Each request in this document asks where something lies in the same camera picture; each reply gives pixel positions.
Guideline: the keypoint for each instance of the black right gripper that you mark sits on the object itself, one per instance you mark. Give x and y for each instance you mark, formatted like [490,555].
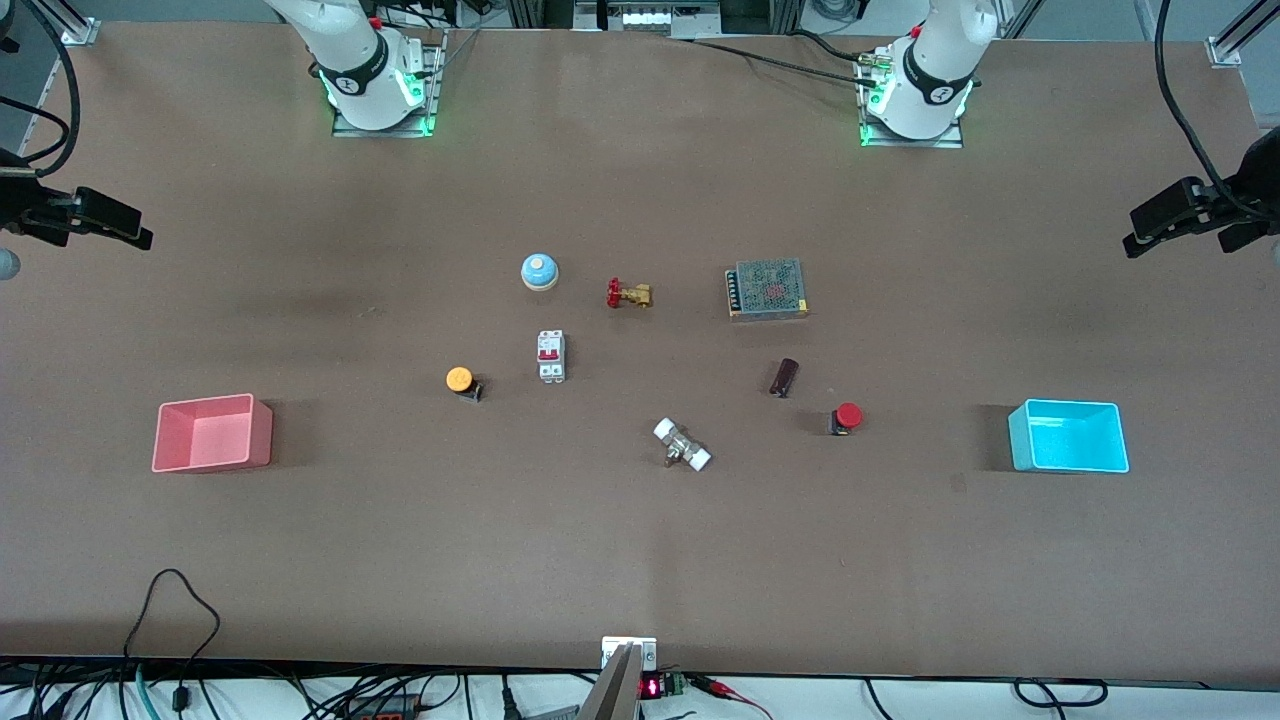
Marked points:
[22,203]

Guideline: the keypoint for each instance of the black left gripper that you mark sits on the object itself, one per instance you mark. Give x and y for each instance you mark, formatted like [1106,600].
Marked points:
[1243,190]

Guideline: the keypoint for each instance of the red push button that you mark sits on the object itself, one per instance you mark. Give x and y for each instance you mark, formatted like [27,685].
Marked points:
[848,416]

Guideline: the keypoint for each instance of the yellow push button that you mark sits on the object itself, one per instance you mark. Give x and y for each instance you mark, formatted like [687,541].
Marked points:
[460,380]

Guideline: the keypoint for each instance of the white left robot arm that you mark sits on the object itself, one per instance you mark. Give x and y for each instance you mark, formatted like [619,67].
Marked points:
[930,75]

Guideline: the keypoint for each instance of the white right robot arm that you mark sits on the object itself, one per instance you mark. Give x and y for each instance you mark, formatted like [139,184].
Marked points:
[355,60]

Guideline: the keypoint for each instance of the pink plastic box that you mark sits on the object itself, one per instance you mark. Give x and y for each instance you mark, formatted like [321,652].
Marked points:
[212,435]

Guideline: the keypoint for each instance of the cyan plastic box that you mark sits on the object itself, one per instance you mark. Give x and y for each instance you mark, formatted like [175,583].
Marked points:
[1068,438]

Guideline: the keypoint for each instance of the metal mesh power supply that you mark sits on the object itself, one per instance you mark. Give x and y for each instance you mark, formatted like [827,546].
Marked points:
[767,289]

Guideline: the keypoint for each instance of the dark brown cylinder capacitor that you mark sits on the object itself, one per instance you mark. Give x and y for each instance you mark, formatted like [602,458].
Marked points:
[785,377]

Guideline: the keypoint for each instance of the blue service bell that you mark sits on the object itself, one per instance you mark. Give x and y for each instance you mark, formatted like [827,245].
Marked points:
[539,271]

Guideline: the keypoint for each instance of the white circuit breaker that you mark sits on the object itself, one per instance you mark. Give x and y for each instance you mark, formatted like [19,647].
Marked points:
[551,356]

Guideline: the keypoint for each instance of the white and metal pipe valve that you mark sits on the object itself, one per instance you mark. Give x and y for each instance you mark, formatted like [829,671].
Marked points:
[682,445]

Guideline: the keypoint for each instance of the black power strip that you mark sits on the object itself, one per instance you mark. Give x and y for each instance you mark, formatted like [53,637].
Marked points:
[385,708]

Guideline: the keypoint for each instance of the lit control unit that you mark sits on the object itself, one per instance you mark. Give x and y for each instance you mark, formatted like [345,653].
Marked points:
[648,17]

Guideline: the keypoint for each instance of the red digit display module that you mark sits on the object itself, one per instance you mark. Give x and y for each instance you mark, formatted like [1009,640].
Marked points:
[650,688]

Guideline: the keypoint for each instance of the aluminium frame profile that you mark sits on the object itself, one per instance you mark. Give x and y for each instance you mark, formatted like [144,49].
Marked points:
[1235,40]
[75,25]

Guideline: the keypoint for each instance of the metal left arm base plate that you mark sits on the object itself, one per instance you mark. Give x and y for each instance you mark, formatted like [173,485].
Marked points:
[955,140]

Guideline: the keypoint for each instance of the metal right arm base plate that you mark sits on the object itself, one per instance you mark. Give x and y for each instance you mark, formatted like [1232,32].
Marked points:
[435,90]

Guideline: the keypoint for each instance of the white metal table bracket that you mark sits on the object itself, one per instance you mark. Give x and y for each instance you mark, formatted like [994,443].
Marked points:
[610,648]

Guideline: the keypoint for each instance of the grey camera support bar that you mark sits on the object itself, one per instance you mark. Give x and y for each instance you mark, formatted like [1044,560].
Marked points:
[612,690]

